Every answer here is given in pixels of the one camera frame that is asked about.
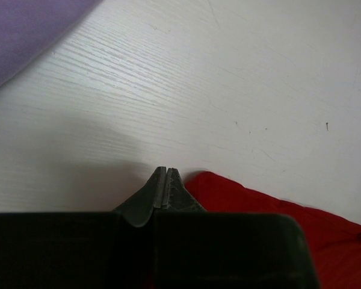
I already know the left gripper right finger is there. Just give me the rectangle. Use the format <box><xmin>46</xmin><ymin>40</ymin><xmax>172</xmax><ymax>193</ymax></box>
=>
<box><xmin>153</xmin><ymin>169</ymin><xmax>320</xmax><ymax>288</ymax></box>

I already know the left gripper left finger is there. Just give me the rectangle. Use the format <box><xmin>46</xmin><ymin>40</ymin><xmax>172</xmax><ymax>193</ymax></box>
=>
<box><xmin>0</xmin><ymin>167</ymin><xmax>166</xmax><ymax>288</ymax></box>

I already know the red t shirt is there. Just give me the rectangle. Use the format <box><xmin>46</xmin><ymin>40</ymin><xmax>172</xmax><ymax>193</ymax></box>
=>
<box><xmin>144</xmin><ymin>170</ymin><xmax>361</xmax><ymax>289</ymax></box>

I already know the lavender t shirt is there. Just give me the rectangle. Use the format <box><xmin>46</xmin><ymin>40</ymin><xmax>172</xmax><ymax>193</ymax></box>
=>
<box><xmin>0</xmin><ymin>0</ymin><xmax>98</xmax><ymax>86</ymax></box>

